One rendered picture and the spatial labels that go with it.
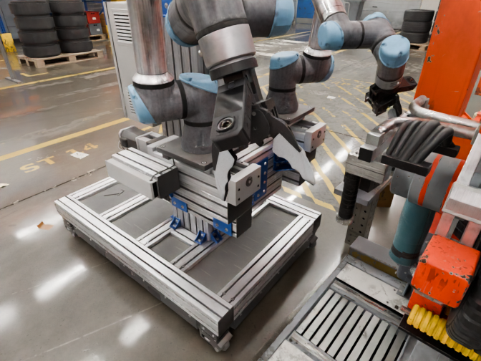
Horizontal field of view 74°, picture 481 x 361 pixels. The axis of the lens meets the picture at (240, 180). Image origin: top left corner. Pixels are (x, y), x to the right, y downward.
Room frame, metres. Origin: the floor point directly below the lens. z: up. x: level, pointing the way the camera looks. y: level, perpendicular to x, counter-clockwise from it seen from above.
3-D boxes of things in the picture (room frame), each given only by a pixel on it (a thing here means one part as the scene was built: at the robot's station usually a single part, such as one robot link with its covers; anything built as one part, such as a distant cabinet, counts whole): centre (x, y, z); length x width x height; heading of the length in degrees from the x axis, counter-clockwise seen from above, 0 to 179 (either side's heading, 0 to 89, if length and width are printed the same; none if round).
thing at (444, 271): (0.40, -0.36, 0.85); 0.09 x 0.08 x 0.07; 138
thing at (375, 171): (0.65, -0.30, 0.93); 0.09 x 0.05 x 0.05; 48
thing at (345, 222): (0.67, -0.27, 0.83); 0.04 x 0.04 x 0.16
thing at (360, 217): (1.43, -0.68, 0.21); 0.10 x 0.10 x 0.42; 48
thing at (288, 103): (1.39, -0.18, 0.87); 0.15 x 0.15 x 0.10
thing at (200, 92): (1.00, 0.13, 0.98); 0.13 x 0.12 x 0.14; 115
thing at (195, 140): (1.00, 0.13, 0.87); 0.15 x 0.15 x 0.10
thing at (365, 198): (1.41, -0.66, 0.44); 0.43 x 0.17 x 0.03; 138
